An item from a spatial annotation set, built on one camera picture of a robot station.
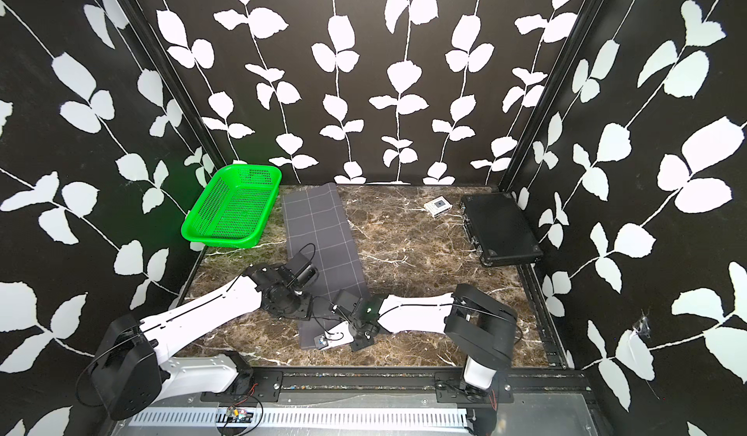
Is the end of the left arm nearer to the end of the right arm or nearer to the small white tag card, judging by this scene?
the end of the right arm

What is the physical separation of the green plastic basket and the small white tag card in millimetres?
610

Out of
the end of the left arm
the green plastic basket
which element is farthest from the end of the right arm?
the green plastic basket

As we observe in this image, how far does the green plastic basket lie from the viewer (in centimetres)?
102

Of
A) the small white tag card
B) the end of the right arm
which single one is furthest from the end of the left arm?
the small white tag card

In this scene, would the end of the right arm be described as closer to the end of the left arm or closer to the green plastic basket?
the end of the left arm

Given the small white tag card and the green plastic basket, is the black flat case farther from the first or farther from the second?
the green plastic basket

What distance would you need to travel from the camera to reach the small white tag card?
113 centimetres

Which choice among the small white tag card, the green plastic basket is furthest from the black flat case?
the green plastic basket
